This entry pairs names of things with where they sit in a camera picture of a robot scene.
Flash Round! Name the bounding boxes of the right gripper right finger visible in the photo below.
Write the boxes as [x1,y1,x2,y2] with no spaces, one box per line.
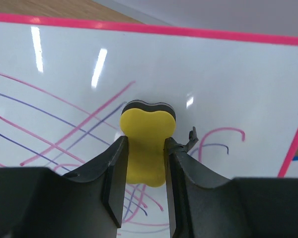
[164,129,298,238]

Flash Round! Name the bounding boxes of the pink framed whiteboard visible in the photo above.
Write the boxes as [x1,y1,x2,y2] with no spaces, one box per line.
[0,13,298,238]

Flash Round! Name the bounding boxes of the yellow bone-shaped eraser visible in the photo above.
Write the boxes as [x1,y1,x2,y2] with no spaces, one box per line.
[120,100,176,187]

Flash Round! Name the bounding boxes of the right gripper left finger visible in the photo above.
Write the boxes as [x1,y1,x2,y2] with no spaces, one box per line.
[0,136,128,238]

